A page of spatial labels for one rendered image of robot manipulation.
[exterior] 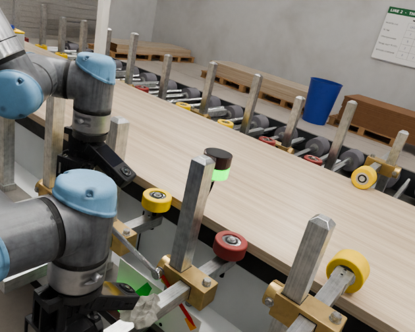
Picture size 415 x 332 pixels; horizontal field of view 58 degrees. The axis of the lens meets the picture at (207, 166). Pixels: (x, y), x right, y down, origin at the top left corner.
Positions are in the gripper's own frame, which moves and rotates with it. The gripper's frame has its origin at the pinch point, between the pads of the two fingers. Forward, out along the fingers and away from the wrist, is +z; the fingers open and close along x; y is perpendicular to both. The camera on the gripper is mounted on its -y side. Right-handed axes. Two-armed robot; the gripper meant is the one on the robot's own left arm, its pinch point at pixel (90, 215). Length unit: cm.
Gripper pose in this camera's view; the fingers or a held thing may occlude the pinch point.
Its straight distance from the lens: 89.7
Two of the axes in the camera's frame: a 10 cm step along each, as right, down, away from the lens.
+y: -9.3, -3.0, 2.1
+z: -2.1, 9.0, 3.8
